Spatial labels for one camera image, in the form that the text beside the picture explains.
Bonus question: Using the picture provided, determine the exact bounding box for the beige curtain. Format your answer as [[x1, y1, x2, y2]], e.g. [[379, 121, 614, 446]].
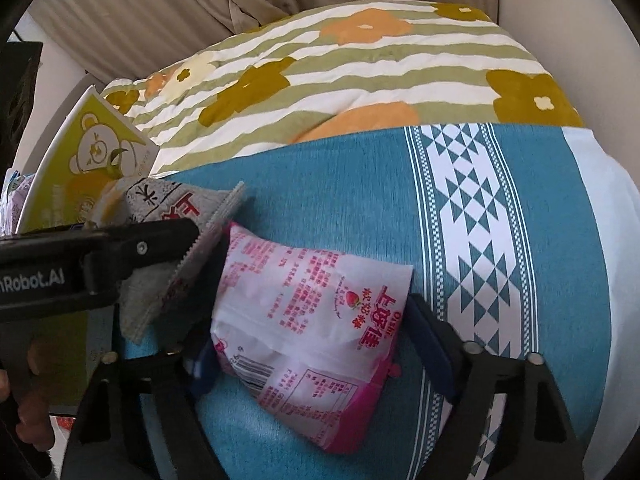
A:
[[30, 0, 501, 86]]

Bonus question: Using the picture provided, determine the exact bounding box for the grey white snack packet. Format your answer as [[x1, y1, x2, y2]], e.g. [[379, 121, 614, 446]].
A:
[[92, 177, 248, 347]]

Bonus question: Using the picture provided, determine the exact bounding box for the green cardboard box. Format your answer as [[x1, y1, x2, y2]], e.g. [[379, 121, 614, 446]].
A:
[[20, 84, 161, 406]]

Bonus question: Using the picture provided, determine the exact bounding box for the floral striped quilt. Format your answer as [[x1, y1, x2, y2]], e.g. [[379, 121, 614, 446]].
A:
[[102, 1, 586, 179]]

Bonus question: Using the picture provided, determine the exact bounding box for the white lavender snack packet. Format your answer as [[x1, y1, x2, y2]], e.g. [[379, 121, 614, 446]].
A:
[[0, 170, 37, 234]]

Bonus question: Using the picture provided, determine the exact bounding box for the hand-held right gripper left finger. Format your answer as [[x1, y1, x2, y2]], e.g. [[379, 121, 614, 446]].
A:
[[62, 280, 236, 480]]

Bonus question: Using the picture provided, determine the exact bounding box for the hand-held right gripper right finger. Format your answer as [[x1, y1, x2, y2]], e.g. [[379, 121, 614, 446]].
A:
[[407, 292, 587, 480]]

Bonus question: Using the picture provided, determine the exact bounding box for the pink white snack packet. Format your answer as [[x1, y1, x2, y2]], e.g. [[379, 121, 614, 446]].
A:
[[209, 221, 415, 456]]

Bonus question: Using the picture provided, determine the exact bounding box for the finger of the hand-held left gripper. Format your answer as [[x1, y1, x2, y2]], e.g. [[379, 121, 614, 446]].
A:
[[82, 219, 202, 297]]

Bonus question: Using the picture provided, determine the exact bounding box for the blue patterned blanket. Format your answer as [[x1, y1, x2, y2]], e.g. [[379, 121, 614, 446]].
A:
[[120, 122, 633, 480]]

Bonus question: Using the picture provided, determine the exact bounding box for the person's left hand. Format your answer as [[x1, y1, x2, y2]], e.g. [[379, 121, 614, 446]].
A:
[[0, 335, 56, 454]]

